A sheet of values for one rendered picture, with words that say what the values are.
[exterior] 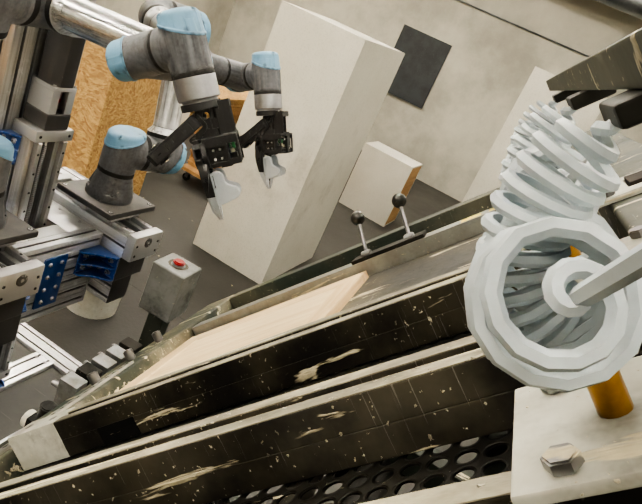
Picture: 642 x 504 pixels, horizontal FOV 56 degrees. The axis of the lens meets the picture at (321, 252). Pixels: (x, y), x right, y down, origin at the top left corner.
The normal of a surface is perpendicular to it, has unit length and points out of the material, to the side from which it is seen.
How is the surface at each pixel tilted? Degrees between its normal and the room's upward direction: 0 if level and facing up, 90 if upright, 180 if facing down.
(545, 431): 50
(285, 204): 90
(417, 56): 90
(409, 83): 90
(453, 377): 90
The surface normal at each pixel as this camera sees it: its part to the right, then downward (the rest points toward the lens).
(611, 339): 0.06, 0.02
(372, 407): -0.31, 0.25
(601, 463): -0.41, -0.91
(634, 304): -0.80, 0.03
